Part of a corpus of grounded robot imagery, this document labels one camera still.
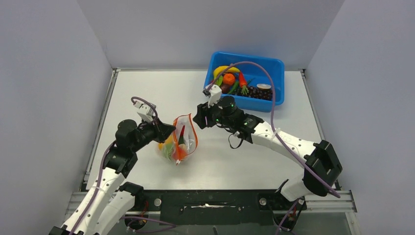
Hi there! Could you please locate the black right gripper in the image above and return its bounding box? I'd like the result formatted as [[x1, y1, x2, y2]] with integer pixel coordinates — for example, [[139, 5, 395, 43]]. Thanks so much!
[[195, 95, 234, 129]]

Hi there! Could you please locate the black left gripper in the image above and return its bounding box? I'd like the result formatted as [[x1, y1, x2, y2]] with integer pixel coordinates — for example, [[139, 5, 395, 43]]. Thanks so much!
[[131, 115, 176, 152]]

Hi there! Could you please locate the yellow toy bell pepper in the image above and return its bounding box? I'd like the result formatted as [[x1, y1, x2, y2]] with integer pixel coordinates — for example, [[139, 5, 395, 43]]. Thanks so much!
[[158, 135, 174, 150]]

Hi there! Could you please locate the toy avocado half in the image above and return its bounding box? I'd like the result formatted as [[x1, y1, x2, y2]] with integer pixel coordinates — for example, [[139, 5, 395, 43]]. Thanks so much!
[[178, 133, 185, 145]]

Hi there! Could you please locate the clear zip top bag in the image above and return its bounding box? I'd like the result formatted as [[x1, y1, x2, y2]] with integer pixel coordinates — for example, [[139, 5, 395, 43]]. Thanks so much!
[[158, 114, 198, 165]]

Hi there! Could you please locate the white toy garlic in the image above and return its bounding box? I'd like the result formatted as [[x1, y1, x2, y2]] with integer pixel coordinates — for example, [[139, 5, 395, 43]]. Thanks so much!
[[178, 143, 188, 153]]

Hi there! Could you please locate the toy peach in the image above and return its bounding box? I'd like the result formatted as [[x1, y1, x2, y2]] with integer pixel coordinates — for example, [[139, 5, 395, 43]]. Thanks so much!
[[172, 148, 187, 162]]

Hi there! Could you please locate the green toy lime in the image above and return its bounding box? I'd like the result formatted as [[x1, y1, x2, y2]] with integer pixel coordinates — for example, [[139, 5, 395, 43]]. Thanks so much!
[[161, 144, 175, 161]]

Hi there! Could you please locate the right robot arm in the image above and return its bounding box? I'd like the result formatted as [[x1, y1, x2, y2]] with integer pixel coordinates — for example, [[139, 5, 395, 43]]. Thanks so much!
[[193, 96, 343, 209]]

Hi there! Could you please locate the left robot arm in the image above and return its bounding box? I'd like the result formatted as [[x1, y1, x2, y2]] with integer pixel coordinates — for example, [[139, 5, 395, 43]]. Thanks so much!
[[49, 118, 176, 235]]

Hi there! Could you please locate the purple toy onion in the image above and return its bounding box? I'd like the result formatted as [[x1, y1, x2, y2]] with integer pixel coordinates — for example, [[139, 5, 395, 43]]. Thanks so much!
[[220, 84, 231, 94]]

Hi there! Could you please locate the green toy leaf vegetable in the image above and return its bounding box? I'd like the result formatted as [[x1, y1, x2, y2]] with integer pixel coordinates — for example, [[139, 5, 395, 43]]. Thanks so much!
[[215, 75, 223, 87]]

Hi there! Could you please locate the orange toy tangerine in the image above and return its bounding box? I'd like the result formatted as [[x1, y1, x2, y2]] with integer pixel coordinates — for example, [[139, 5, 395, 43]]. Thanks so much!
[[222, 73, 236, 86]]

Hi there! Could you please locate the green toy chili pepper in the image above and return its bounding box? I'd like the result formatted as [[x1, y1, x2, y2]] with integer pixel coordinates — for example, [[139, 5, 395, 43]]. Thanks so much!
[[227, 81, 239, 94]]

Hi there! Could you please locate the yellow toy banana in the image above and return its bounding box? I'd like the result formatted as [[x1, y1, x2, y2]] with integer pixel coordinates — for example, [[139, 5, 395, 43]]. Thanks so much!
[[213, 66, 240, 78]]

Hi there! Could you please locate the orange toy carrot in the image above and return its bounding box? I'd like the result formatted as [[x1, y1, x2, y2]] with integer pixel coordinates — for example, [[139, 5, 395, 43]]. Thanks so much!
[[239, 71, 249, 95]]

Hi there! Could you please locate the blue plastic bin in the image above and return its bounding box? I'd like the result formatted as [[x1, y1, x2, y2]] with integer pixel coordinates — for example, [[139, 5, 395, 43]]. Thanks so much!
[[203, 51, 285, 113]]

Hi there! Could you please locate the brown white toy mushroom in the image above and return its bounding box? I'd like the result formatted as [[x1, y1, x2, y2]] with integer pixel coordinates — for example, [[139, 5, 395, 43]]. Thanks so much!
[[256, 84, 272, 90]]

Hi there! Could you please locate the dark toy grapes bunch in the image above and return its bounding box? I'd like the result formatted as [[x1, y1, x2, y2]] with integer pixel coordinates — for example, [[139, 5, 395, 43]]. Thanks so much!
[[233, 86, 273, 100]]

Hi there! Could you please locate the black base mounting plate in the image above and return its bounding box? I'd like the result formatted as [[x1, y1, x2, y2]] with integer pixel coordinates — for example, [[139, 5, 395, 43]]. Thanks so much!
[[128, 188, 307, 226]]

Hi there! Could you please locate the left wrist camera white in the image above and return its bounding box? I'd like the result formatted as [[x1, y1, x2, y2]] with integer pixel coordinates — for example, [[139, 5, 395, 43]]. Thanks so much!
[[134, 101, 156, 123]]

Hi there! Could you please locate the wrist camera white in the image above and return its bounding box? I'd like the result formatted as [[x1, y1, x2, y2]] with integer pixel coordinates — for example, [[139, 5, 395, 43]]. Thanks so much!
[[134, 101, 156, 123], [203, 84, 222, 108]]

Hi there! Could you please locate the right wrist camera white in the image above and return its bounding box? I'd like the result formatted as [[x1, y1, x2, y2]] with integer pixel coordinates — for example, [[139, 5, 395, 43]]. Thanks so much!
[[203, 84, 222, 108]]

